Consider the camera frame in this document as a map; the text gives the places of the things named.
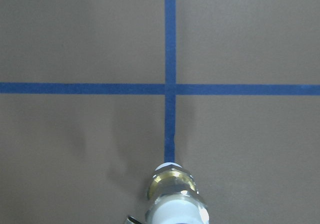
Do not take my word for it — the white brass PPR valve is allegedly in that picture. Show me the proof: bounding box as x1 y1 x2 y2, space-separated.
124 162 211 224

